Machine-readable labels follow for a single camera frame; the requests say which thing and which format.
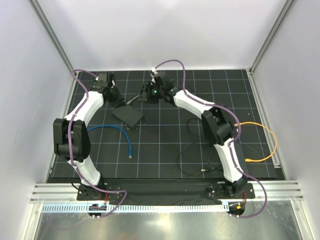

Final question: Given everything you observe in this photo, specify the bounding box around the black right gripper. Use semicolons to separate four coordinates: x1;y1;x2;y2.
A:
135;82;163;105

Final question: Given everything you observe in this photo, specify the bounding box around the black network switch box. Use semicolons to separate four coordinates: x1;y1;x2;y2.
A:
111;105;144;128

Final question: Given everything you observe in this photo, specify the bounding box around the blue ethernet cable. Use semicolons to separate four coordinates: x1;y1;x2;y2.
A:
87;124;134;159

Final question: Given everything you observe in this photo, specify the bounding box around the black power cable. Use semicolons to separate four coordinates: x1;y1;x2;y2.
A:
175;117;223;176

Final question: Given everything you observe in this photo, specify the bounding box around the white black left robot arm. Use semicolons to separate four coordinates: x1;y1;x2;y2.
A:
53;86;124;200

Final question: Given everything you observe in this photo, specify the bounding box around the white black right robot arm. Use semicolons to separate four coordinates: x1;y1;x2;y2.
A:
138;72;248;198

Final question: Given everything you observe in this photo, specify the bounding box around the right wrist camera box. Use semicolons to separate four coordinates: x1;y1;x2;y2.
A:
151;71;171;86

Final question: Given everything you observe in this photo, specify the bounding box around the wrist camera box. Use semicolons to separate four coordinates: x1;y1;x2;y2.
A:
90;72;116;92
151;71;171;86

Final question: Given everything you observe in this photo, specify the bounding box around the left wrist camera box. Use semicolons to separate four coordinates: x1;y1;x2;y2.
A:
90;72;116;92

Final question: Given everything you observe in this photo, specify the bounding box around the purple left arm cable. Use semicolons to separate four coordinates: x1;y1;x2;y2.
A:
66;69;128;218

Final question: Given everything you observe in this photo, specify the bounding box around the aluminium left frame post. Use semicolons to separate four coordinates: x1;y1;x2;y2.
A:
28;0;74;73

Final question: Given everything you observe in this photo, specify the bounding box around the aluminium frame post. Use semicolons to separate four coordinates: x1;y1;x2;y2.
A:
249;0;296;75
28;0;74;73

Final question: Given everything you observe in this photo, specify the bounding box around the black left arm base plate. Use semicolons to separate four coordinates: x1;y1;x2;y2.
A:
76;184;123;202

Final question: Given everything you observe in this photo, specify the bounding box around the yellow ethernet cable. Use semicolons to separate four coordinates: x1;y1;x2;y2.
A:
232;121;278;164

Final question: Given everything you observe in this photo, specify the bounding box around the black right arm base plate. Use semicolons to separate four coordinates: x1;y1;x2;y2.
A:
205;181;256;200

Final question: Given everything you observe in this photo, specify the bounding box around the white slotted cable duct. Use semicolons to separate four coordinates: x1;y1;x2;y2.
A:
42;202;229;214

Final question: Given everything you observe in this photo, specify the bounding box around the aluminium right frame post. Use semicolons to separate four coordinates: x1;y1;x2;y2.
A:
249;0;296;75

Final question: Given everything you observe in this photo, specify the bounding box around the aluminium front frame rail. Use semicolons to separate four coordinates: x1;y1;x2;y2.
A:
30;178;303;206

